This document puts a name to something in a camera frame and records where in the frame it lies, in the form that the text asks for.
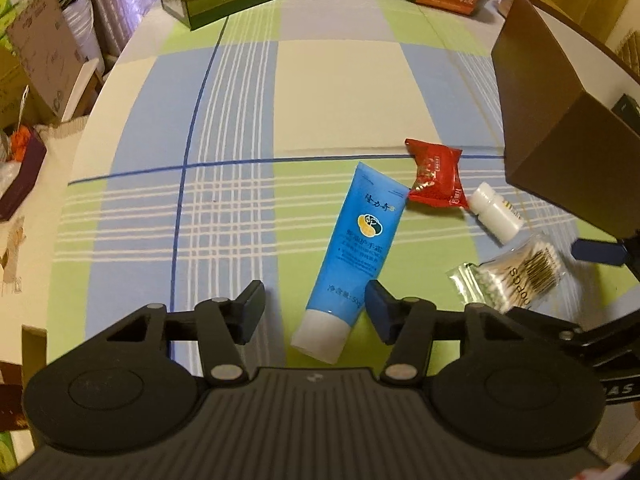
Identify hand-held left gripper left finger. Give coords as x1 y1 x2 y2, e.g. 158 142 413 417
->
102 280 266 387

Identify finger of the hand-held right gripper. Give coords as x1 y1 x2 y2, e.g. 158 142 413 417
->
501 305 597 361
571 239 633 267

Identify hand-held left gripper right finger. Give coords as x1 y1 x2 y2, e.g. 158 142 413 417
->
364 280 524 386

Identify clear bag of cotton swabs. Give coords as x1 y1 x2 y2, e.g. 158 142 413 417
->
446 234 566 313

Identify blue hand cream tube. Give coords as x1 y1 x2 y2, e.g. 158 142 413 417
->
290 162 410 364

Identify long black printed box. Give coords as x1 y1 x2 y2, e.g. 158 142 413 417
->
612 94 640 117

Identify plaid cloth covered desktop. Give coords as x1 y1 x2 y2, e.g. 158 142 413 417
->
0 0 640 411

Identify small white pill bottle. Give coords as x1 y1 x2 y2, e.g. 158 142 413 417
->
469 181 524 243

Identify red snack packet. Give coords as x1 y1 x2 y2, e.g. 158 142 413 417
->
404 138 470 209

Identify wicker chair back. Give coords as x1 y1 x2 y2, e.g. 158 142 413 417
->
617 32 640 78

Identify maroon box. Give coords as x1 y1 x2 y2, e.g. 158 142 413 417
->
0 127 48 222

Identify orange tipped stick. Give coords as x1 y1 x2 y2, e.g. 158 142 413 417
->
9 85 32 161

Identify white plastic bags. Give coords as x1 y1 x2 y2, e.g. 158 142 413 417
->
57 0 108 68

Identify brown printed cardboard box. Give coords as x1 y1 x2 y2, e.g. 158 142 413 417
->
5 0 88 121

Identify beige curtain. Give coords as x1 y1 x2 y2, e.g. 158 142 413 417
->
90 0 166 56

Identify green and white carton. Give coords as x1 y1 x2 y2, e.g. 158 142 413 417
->
0 0 21 52

